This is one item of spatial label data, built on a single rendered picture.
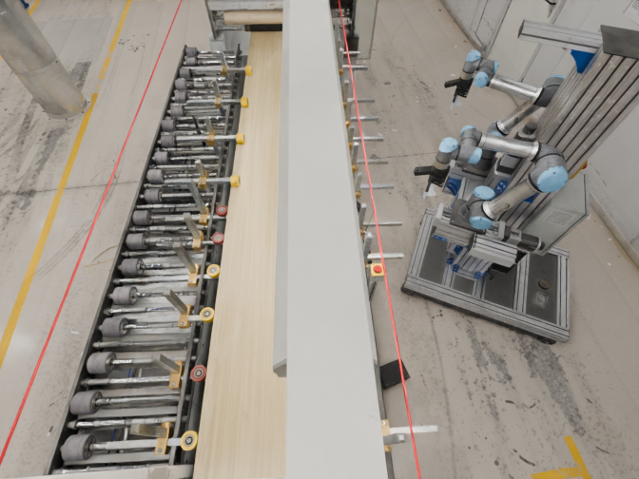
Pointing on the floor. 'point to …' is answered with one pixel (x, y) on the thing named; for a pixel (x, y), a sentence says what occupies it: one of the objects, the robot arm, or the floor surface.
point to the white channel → (317, 284)
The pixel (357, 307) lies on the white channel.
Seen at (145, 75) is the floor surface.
